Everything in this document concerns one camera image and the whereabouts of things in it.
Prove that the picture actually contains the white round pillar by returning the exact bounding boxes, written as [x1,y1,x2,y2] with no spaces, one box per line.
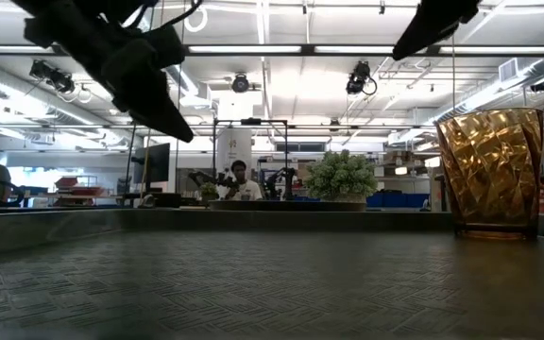
[215,127,254,181]

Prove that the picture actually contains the black round plate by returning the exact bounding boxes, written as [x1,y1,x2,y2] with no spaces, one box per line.
[207,199,368,213]

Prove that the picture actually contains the blue storage bins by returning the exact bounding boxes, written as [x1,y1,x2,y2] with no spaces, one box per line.
[365,190,432,210]

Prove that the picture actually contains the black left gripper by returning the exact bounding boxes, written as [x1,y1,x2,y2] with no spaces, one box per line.
[10,0,196,145]

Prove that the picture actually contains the black computer monitor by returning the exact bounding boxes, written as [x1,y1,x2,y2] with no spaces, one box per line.
[131,142,172,186]

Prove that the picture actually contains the small green potted plant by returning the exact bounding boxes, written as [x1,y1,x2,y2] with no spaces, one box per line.
[198,181,221,205]

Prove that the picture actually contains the green potted artificial plant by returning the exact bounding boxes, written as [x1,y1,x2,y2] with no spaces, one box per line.
[303,148,379,204]

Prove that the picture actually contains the red storage bins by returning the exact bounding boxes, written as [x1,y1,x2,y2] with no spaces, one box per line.
[53,176,107,198]

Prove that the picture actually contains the black textured serving tray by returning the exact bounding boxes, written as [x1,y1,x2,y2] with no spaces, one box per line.
[0,207,544,340]

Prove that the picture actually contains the black mounted camera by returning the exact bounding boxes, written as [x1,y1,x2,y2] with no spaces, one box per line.
[28,59,77,94]
[230,72,251,94]
[345,59,379,96]

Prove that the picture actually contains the amber faceted plastic cup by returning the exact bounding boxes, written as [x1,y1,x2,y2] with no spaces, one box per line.
[434,107,544,241]

